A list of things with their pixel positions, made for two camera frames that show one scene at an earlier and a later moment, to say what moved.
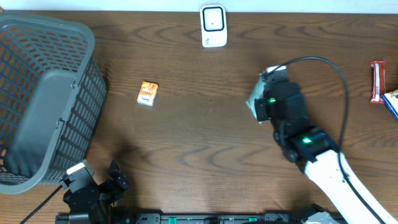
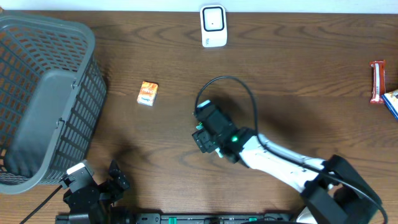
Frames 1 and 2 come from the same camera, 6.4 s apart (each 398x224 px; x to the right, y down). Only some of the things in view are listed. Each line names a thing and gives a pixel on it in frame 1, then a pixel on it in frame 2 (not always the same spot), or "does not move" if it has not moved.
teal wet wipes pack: (258, 93) -> (217, 150)
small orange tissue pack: (147, 93) does not move
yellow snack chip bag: (391, 99) does not move
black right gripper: (260, 104) -> (203, 142)
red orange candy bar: (379, 81) does not move
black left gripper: (120, 178) does not move
